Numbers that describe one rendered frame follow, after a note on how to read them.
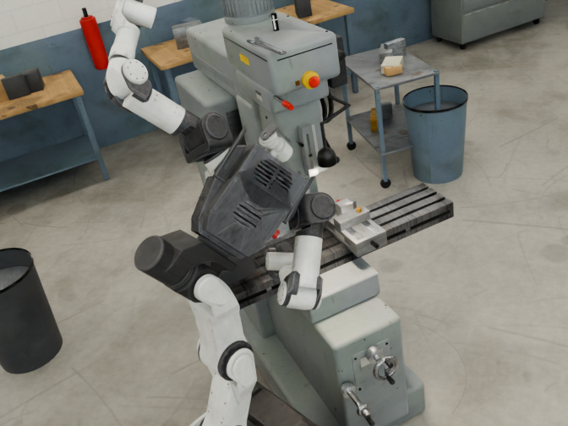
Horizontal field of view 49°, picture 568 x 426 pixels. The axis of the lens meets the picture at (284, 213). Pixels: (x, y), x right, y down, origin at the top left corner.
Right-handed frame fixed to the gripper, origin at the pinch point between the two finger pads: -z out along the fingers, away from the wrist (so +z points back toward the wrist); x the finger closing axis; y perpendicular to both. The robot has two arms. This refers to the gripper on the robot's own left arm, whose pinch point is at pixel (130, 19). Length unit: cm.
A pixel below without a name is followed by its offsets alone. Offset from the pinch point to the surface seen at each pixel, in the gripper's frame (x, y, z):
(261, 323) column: 43, -152, -75
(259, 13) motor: 48.2, -2.1, -8.5
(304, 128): 55, -46, 8
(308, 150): 56, -55, 5
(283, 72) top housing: 45, -25, 25
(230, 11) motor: 37.9, 0.1, -12.5
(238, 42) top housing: 36.5, -12.2, 0.4
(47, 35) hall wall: -50, 35, -410
